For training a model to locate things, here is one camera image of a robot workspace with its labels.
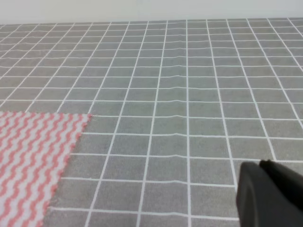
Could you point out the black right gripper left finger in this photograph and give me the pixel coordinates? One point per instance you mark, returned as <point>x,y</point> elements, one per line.
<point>266,202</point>

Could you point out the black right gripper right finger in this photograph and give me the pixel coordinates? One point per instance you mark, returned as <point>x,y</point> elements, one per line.
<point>276,170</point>

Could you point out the pink wavy striped towel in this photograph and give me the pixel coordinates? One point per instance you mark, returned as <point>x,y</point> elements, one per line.
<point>34,151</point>

